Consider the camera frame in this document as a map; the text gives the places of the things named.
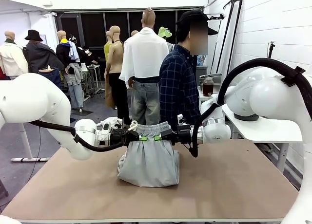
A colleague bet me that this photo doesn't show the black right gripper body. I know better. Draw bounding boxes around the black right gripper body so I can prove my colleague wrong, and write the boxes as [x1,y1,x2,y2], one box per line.
[161,124,204,146]

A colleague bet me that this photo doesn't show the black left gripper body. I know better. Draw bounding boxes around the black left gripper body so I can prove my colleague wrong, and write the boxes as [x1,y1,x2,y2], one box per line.
[109,126,140,147]

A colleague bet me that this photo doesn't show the grey training pants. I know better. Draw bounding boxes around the grey training pants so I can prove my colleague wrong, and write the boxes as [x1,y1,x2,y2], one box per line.
[117,121,180,187]

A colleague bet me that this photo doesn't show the bare mannequin in black pants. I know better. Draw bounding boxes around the bare mannequin in black pants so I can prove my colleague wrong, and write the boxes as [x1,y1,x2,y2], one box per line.
[104,25,132,126]

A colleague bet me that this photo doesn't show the white cloth on floor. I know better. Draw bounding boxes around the white cloth on floor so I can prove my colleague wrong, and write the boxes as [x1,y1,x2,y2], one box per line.
[97,116,122,127]

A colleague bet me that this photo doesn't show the person in plaid shirt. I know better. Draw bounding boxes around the person in plaid shirt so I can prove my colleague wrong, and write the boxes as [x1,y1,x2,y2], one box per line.
[159,10,219,131]

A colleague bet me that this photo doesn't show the glass jar with brown liquid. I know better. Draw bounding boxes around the glass jar with brown liquid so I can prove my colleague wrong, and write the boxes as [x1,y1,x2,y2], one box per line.
[202,77,215,97]

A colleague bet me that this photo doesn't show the mannequin in light jeans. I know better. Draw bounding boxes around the mannequin in light jeans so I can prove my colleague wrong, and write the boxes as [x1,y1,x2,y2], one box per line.
[64,62,85,110]

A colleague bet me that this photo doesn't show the grey metal lever tool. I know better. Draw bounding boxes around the grey metal lever tool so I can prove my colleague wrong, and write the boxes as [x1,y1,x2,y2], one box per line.
[199,73,223,80]

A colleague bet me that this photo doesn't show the white background work table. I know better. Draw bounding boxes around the white background work table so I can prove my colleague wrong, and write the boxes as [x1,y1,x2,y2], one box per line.
[81,63,102,95]

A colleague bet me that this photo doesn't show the figure in blue floral shirt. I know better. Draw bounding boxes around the figure in blue floral shirt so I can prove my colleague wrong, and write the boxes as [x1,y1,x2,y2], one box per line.
[196,55,208,67]

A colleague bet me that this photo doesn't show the tall mannequin in white shirt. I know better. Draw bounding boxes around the tall mannequin in white shirt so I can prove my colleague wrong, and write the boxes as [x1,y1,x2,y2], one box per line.
[118,7,170,126]

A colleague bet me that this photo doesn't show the person with face mask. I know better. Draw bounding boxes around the person with face mask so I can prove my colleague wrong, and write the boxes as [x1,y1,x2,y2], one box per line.
[81,45,99,65]

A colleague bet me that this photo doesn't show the mannequin in yellow top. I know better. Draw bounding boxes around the mannequin in yellow top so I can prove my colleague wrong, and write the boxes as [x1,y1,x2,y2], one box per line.
[103,30,114,63]

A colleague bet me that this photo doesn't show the dark blue jeans mannequin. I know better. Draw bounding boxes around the dark blue jeans mannequin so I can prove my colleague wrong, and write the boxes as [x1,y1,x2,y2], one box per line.
[38,67,61,88]

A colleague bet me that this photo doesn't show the mannequin with yellow collar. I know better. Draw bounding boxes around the mannequin with yellow collar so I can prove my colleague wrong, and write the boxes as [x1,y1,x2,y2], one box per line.
[56,30,87,69]

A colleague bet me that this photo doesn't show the light green hat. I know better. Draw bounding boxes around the light green hat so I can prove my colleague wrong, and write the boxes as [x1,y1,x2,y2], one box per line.
[157,26,173,38]

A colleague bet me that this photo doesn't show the mannequin in dark jacket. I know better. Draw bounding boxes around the mannequin in dark jacket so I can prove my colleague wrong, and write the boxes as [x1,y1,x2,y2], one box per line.
[23,40,64,75]

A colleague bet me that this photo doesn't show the black tripod stand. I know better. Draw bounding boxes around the black tripod stand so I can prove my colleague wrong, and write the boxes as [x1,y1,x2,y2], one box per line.
[267,41,276,59]

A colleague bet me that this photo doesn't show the black cap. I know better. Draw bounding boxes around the black cap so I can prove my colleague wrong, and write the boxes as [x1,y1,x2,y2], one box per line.
[175,10,219,36]

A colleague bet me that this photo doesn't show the mannequin in cream jacket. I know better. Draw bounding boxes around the mannequin in cream jacket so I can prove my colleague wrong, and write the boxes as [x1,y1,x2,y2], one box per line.
[0,31,29,80]

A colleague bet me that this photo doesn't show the black bucket hat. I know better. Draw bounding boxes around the black bucket hat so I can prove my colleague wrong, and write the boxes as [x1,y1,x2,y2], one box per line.
[24,29,44,42]

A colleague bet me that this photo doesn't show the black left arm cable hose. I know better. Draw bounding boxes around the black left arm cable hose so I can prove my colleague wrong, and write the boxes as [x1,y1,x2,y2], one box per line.
[30,120,127,152]

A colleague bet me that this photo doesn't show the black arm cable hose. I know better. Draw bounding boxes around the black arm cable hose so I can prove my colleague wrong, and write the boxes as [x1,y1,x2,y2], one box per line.
[189,58,312,158]
[30,120,127,152]

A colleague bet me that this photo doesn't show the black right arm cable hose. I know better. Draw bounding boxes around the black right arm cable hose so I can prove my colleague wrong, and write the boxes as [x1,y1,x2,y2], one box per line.
[189,58,312,158]

